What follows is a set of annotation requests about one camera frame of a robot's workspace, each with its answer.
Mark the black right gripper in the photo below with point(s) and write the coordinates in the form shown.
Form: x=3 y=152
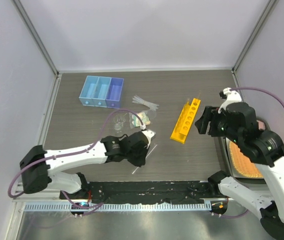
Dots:
x=210 y=114

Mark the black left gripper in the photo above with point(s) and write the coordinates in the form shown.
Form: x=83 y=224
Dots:
x=141 y=161

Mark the blue three-compartment organizer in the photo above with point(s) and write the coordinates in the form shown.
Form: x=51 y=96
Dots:
x=102 y=91

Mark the larger clear glass beaker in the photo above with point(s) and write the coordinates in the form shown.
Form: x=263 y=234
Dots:
x=120 y=118

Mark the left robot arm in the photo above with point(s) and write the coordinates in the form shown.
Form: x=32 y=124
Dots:
x=44 y=169

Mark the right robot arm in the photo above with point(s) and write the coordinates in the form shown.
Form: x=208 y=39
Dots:
x=264 y=148

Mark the dark grey tray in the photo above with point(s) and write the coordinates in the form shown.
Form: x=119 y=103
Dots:
x=226 y=165

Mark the small clear glass beaker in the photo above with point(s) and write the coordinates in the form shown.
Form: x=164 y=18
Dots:
x=118 y=127

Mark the yellow test tube rack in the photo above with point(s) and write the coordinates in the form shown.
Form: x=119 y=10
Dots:
x=185 y=120

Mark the pink paper cup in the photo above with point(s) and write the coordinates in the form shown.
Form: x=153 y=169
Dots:
x=261 y=125

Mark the clear plastic pipettes bundle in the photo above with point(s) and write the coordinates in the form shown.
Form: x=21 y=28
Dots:
x=138 y=100

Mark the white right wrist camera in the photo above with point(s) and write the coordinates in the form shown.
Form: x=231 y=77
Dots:
x=229 y=96

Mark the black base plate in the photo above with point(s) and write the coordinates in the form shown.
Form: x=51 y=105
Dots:
x=145 y=192

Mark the white slotted cable duct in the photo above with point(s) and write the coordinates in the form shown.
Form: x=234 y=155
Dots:
x=66 y=206

